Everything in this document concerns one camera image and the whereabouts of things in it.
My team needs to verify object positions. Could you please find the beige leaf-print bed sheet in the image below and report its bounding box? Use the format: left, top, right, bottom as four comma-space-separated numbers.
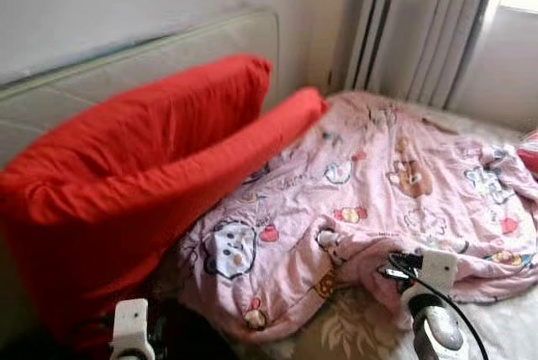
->
168, 280, 538, 360

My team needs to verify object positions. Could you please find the pink cartoon-print quilt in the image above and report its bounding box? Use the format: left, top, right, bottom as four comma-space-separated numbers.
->
177, 91, 538, 344

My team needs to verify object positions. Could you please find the red white blue bolster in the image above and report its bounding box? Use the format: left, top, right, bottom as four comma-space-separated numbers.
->
517, 129, 538, 176

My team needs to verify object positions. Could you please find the grey pleated curtain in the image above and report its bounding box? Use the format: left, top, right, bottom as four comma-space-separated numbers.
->
336, 0, 501, 110

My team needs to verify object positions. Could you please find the red pillow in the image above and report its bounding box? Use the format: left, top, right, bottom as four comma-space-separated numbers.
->
0, 87, 329, 352
8, 55, 274, 180

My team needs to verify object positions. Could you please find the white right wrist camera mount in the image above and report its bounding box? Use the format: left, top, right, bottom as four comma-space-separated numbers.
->
418, 249, 459, 294

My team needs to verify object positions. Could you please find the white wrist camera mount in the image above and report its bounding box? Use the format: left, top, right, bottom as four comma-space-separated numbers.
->
109, 297, 159, 360
418, 249, 459, 294

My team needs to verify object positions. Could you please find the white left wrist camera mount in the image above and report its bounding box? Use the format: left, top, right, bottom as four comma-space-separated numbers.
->
109, 297, 159, 360

